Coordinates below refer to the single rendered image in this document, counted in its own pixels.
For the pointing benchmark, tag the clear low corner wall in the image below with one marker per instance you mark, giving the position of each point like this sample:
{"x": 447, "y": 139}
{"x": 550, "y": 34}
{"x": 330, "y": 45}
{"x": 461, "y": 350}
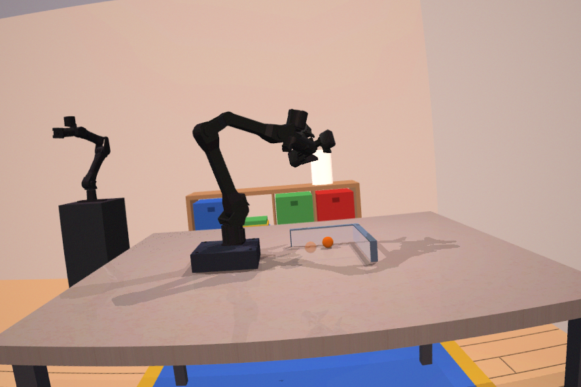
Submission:
{"x": 342, "y": 234}

